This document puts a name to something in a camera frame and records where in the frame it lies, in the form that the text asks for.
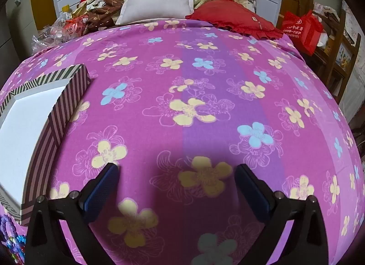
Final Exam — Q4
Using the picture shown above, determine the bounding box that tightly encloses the striped white tray box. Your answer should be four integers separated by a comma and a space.
1, 64, 91, 226

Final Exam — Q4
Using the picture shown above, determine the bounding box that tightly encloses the pink floral bedsheet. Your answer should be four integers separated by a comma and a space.
1, 20, 364, 264

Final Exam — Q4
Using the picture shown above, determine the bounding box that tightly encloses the clear plastic bag pile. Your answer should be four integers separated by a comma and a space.
31, 13, 88, 54

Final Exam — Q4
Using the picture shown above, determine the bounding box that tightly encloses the wooden chair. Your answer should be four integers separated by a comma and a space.
303, 4, 361, 103

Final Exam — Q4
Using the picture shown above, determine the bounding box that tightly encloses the yellow cap bottle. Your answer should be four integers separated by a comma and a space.
60, 5, 72, 21

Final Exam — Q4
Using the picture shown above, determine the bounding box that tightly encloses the red shopping bag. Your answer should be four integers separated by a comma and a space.
281, 10, 323, 56

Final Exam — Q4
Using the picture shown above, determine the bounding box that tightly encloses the white small pillow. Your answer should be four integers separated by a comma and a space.
116, 0, 194, 25

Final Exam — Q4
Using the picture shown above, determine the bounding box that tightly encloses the red cushion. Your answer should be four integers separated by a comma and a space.
186, 0, 283, 40

